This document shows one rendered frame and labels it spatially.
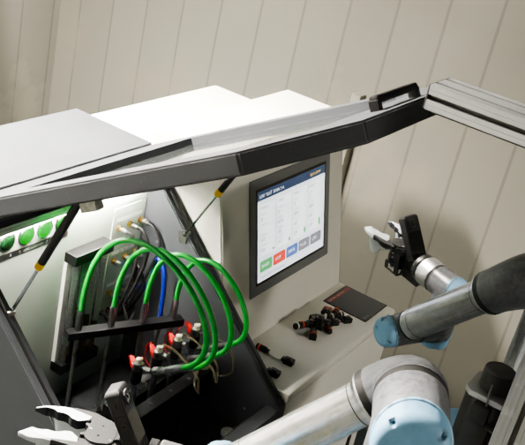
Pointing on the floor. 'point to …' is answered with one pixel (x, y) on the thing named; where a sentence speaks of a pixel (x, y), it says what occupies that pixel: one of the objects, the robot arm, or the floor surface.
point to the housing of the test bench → (74, 139)
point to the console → (194, 202)
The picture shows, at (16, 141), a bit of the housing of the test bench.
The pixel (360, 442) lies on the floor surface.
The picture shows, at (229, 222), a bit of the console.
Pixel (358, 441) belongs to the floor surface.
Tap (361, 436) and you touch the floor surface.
